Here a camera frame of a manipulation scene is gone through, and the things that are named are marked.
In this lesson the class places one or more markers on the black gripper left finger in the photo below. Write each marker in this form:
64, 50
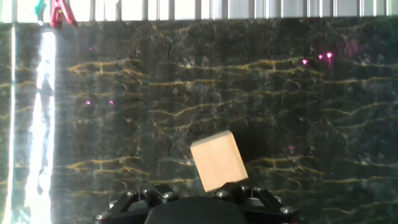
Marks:
133, 199

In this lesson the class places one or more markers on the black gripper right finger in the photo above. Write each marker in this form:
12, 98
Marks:
267, 202

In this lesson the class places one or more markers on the wooden cube block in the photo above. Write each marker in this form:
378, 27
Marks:
217, 161

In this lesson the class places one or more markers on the black marble pattern mat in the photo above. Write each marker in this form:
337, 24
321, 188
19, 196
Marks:
217, 93

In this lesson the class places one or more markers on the red clothespin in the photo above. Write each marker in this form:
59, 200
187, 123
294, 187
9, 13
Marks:
59, 12

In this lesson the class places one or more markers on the teal clothespin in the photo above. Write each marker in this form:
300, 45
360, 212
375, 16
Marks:
40, 9

